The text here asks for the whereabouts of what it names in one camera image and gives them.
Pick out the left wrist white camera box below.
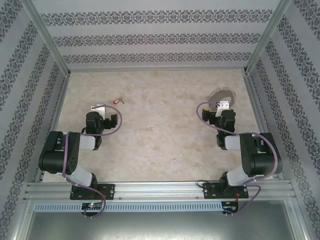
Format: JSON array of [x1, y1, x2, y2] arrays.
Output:
[[90, 104, 107, 117]]

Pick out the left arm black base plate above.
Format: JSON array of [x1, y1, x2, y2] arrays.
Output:
[[69, 183, 116, 200]]

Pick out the small circuit board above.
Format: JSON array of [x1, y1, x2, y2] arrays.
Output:
[[222, 204, 238, 214], [81, 202, 104, 210]]

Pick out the aluminium back frame beam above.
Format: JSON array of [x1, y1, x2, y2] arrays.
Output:
[[67, 65, 248, 74]]

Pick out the aluminium mounting rail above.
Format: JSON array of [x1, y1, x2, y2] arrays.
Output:
[[24, 181, 295, 201]]

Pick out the left small circuit board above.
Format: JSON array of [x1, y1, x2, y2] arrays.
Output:
[[81, 202, 104, 210]]

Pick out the left aluminium frame post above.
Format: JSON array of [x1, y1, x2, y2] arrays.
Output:
[[19, 0, 70, 75]]

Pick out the grey strap with metal keyrings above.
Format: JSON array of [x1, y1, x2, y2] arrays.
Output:
[[207, 86, 237, 111]]

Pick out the grey sheet metal panel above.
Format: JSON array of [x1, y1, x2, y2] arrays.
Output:
[[24, 211, 301, 240]]

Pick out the right aluminium side rail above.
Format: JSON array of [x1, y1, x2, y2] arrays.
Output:
[[243, 73, 286, 180]]

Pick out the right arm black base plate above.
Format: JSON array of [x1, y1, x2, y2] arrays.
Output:
[[202, 182, 250, 200]]

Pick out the grey slotted cable duct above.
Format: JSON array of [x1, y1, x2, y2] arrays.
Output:
[[33, 201, 223, 212]]

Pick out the aluminium side rail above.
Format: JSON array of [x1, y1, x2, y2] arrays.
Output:
[[243, 73, 286, 180], [34, 74, 71, 183]]

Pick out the left aluminium side rail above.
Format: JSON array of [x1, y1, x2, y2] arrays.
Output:
[[34, 74, 71, 183]]

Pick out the right small circuit board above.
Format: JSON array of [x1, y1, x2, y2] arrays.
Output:
[[222, 204, 238, 214]]

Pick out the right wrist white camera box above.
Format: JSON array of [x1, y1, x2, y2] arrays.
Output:
[[216, 99, 231, 117]]

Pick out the right aluminium frame post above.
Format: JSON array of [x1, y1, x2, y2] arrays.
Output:
[[244, 0, 294, 75]]

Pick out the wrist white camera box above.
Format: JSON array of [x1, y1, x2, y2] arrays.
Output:
[[216, 99, 231, 117], [90, 104, 107, 117]]

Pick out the aluminium frame post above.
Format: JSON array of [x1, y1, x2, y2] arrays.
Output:
[[19, 0, 70, 75], [244, 0, 294, 75]]

